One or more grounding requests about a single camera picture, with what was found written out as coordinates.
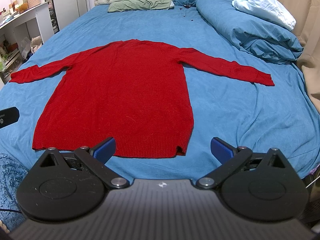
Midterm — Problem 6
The red knit sweater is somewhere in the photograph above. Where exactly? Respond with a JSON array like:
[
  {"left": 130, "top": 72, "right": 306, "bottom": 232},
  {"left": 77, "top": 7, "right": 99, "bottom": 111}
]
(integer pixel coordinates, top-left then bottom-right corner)
[{"left": 11, "top": 40, "right": 273, "bottom": 158}]

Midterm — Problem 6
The blue bed sheet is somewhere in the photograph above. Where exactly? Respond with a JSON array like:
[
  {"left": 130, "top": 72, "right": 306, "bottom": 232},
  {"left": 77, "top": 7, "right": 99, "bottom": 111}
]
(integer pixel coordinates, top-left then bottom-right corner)
[{"left": 0, "top": 4, "right": 320, "bottom": 181}]

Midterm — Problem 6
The white desk shelf unit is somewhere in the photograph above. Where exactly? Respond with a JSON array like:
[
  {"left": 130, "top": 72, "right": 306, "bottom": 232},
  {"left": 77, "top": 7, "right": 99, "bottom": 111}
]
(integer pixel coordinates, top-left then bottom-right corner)
[{"left": 0, "top": 2, "right": 54, "bottom": 84}]

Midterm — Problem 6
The beige bag on floor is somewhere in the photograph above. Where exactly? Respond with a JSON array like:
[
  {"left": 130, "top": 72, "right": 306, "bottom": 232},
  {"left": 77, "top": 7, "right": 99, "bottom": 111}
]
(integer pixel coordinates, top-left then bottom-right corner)
[{"left": 30, "top": 35, "right": 43, "bottom": 54}]

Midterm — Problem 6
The woven basket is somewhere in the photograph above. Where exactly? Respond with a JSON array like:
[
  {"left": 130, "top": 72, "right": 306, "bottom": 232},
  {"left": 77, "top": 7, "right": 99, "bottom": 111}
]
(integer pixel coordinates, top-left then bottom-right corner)
[{"left": 27, "top": 0, "right": 41, "bottom": 9}]

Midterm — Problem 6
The white wardrobe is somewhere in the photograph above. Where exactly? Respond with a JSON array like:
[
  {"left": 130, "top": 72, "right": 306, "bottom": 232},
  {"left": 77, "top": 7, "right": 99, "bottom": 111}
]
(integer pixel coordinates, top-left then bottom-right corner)
[{"left": 45, "top": 0, "right": 88, "bottom": 33}]

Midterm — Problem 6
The blue rolled duvet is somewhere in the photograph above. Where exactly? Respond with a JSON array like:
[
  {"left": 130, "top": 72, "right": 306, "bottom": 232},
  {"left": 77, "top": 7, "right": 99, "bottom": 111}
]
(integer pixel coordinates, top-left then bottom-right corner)
[{"left": 196, "top": 0, "right": 303, "bottom": 64}]

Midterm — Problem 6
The green pillow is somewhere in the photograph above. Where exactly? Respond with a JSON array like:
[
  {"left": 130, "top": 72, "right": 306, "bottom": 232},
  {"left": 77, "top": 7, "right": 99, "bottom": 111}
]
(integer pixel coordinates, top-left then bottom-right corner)
[{"left": 107, "top": 0, "right": 175, "bottom": 12}]

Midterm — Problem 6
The light blue blanket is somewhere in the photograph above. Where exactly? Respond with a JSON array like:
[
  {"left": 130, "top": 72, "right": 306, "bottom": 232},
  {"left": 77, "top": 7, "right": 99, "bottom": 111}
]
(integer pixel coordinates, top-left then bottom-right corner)
[{"left": 231, "top": 0, "right": 296, "bottom": 31}]

